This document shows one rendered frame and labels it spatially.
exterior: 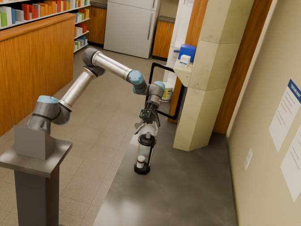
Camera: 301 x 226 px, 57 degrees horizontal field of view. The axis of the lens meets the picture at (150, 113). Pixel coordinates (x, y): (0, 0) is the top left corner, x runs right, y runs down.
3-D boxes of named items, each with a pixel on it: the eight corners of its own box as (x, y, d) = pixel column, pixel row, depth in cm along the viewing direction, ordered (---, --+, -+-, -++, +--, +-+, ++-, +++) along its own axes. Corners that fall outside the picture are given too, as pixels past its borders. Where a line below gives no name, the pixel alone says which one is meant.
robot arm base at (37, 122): (19, 126, 156) (25, 110, 159) (29, 132, 171) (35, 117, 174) (44, 132, 156) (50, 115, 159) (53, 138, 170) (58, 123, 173)
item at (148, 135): (155, 147, 157) (157, 137, 154) (139, 146, 156) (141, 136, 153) (153, 138, 165) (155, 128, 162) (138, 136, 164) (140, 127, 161)
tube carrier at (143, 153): (151, 174, 166) (157, 145, 156) (133, 173, 164) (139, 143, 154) (149, 162, 175) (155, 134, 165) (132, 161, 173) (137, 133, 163)
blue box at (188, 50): (192, 58, 197) (195, 46, 193) (191, 62, 188) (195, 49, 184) (178, 55, 198) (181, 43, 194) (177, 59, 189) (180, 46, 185)
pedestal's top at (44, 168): (-4, 166, 158) (-4, 160, 156) (26, 136, 186) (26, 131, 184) (50, 178, 156) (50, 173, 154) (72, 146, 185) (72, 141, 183)
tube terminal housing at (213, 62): (207, 133, 223) (237, 37, 187) (207, 156, 194) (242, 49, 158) (177, 125, 225) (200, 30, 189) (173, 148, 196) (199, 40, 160)
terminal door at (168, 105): (175, 120, 221) (187, 74, 203) (144, 106, 234) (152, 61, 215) (176, 120, 222) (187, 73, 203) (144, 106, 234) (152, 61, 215)
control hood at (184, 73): (190, 71, 203) (193, 58, 198) (187, 87, 174) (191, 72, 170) (175, 68, 204) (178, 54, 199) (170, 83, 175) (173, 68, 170)
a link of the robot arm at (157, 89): (153, 86, 178) (166, 88, 176) (149, 100, 173) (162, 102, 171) (152, 79, 171) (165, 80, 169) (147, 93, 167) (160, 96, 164)
